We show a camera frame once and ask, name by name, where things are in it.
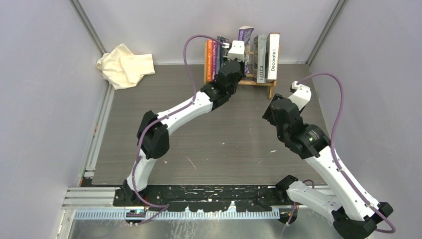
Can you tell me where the floral white book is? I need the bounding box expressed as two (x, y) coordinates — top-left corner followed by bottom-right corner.
(220, 36), (230, 62)

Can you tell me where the wooden book rack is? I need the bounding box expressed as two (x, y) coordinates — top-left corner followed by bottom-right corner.
(204, 39), (277, 99)

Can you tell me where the grey ianra book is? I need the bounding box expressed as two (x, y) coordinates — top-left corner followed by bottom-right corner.
(253, 34), (266, 84)

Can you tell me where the purple cartoon book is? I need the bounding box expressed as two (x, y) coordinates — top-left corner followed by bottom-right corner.
(211, 41), (217, 80)

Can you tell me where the orange treehouse book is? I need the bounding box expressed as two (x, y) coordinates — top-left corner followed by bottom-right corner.
(206, 39), (213, 82)

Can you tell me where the purple yellow treehouse book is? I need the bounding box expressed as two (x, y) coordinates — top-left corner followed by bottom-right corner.
(238, 26), (254, 75)

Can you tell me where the white Decorate book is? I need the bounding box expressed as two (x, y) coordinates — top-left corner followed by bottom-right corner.
(266, 32), (280, 82)

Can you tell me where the dark blue book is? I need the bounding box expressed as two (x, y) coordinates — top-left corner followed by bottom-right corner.
(215, 43), (222, 73)

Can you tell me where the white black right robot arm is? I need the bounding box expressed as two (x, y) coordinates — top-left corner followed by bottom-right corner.
(262, 94), (394, 239)

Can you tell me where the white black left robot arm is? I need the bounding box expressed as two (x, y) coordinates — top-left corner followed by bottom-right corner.
(122, 59), (245, 206)

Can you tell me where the cream cloth bag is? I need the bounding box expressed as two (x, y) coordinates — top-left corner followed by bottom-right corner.
(96, 43), (155, 90)

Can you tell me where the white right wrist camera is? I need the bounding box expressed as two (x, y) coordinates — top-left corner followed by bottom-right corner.
(288, 81), (312, 111)

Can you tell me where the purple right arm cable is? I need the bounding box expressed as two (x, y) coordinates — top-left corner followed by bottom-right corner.
(280, 72), (397, 234)

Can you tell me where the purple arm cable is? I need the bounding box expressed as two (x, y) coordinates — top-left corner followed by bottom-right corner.
(280, 72), (397, 234)
(131, 34), (230, 226)

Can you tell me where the black mounting base plate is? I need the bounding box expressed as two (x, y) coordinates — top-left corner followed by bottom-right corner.
(112, 185), (299, 225)

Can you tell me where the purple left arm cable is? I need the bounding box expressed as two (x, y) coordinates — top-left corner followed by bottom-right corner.
(131, 34), (230, 226)

